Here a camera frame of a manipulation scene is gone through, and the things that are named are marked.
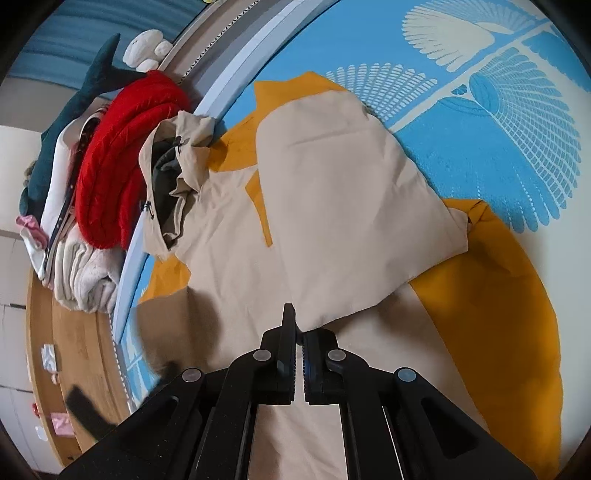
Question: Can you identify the white cabinet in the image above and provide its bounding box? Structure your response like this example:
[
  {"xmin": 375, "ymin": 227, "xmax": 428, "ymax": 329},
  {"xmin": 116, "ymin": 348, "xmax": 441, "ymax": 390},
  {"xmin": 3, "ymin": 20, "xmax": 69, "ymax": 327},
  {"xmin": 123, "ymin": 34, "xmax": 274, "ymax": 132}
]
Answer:
[{"xmin": 0, "ymin": 124, "xmax": 61, "ymax": 472}]

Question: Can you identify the white folded garment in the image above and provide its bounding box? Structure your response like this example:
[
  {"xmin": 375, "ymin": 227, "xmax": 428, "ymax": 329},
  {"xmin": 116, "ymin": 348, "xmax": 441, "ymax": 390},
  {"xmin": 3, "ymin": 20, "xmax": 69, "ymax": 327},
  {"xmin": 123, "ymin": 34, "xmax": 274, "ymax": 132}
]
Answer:
[{"xmin": 39, "ymin": 108, "xmax": 112, "ymax": 287}]

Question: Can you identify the cream folded towel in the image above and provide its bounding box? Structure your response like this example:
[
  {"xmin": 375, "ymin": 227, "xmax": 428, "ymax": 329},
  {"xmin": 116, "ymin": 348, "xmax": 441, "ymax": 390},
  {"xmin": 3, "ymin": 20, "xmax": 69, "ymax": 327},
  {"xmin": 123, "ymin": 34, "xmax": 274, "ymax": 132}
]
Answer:
[{"xmin": 53, "ymin": 233, "xmax": 132, "ymax": 315}]

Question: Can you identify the blue and white patterned blanket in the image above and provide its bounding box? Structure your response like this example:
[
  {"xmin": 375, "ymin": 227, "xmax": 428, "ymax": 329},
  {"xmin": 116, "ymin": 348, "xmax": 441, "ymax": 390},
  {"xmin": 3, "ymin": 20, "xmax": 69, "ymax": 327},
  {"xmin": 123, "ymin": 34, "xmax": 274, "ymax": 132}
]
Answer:
[{"xmin": 111, "ymin": 0, "xmax": 585, "ymax": 416}]

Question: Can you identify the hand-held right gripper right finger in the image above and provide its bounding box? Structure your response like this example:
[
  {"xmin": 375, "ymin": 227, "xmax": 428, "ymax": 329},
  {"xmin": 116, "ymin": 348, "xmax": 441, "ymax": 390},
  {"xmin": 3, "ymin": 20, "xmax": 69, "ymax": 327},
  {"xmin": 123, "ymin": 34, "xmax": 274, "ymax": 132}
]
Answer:
[{"xmin": 300, "ymin": 329, "xmax": 539, "ymax": 480}]

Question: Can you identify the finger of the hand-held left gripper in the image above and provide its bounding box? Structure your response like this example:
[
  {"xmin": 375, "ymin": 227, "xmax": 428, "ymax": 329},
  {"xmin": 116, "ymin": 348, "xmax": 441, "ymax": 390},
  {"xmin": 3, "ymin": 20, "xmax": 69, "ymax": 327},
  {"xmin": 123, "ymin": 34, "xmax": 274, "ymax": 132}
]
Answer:
[{"xmin": 66, "ymin": 384, "xmax": 112, "ymax": 438}]

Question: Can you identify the red knitted sweater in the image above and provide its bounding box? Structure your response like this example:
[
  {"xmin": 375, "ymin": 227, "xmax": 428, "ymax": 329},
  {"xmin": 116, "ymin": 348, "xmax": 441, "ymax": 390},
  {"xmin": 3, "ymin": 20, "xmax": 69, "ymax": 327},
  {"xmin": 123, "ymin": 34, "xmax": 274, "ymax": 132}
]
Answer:
[{"xmin": 74, "ymin": 71, "xmax": 192, "ymax": 250}]

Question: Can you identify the teal shark plush toy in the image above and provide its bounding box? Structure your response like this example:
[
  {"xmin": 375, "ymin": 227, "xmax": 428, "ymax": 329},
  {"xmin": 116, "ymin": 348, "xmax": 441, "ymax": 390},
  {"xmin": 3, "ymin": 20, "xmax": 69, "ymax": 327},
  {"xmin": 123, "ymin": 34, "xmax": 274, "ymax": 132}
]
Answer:
[{"xmin": 18, "ymin": 33, "xmax": 144, "ymax": 217}]

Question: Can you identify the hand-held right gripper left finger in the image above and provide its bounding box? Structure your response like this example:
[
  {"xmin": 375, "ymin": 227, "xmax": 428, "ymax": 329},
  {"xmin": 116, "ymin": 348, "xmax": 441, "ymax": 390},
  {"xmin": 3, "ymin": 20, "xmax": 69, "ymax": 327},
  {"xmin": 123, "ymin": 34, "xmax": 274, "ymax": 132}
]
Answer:
[{"xmin": 58, "ymin": 303, "xmax": 298, "ymax": 480}]

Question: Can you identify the beige and orange jacket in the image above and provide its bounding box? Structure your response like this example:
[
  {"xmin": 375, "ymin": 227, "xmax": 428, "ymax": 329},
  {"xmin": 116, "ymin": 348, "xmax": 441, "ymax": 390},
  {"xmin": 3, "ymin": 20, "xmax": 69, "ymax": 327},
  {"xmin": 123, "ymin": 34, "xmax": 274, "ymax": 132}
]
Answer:
[{"xmin": 134, "ymin": 71, "xmax": 565, "ymax": 480}]

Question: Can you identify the white plush toy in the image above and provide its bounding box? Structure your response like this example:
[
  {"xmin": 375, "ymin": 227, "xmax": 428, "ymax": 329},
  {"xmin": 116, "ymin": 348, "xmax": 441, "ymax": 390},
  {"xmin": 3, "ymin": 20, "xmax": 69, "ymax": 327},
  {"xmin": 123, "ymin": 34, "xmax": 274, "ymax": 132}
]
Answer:
[{"xmin": 122, "ymin": 28, "xmax": 174, "ymax": 72}]

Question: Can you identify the pink cloth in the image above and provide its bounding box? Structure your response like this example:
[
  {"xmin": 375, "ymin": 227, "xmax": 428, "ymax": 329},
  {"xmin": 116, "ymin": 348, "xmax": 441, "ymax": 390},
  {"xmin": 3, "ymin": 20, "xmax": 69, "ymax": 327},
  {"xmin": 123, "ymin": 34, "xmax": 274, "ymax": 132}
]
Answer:
[{"xmin": 16, "ymin": 215, "xmax": 49, "ymax": 245}]

